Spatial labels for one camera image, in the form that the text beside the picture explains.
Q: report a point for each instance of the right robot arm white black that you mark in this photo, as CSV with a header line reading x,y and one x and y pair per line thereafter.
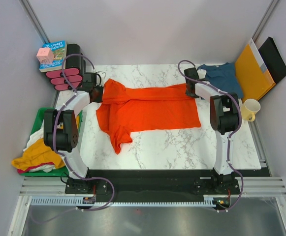
x,y
225,118

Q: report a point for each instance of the yellow t shirt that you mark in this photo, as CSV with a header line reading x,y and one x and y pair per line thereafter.
x,y
38,152

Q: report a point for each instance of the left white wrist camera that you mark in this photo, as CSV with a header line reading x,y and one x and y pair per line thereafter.
x,y
101,75

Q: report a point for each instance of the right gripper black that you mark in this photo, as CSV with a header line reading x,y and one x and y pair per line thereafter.
x,y
191,95

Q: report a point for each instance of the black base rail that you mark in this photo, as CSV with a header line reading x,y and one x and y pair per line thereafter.
x,y
153,185

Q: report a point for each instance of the yellow mug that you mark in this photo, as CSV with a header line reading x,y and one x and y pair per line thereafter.
x,y
249,109

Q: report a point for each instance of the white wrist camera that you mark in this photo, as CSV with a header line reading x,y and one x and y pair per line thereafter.
x,y
201,73
101,75

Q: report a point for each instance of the orange t shirt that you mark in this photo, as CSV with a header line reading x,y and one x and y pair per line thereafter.
x,y
125,110

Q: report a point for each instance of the blue folded t shirt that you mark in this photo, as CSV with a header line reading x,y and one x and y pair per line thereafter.
x,y
223,77

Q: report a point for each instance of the white cable duct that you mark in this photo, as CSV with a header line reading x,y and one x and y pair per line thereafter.
x,y
81,201

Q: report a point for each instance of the green plastic bin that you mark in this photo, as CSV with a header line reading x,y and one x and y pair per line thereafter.
x,y
36,126

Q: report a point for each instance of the pink t shirt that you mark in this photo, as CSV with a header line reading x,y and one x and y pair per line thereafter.
x,y
43,169

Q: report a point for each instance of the pink cube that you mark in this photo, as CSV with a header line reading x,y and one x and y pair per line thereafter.
x,y
45,55

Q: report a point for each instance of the blue paperback book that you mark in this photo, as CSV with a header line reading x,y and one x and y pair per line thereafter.
x,y
59,50

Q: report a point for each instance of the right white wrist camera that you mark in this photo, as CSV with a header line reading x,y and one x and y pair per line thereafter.
x,y
201,73

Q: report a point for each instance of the orange folder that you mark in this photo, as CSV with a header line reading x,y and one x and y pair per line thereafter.
x,y
252,73

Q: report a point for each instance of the black flat box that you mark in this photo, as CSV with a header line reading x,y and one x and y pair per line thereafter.
x,y
273,59

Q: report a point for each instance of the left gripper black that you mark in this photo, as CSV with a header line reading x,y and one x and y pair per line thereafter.
x,y
99,99

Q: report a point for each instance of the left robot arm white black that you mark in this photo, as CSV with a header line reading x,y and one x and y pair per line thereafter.
x,y
60,128

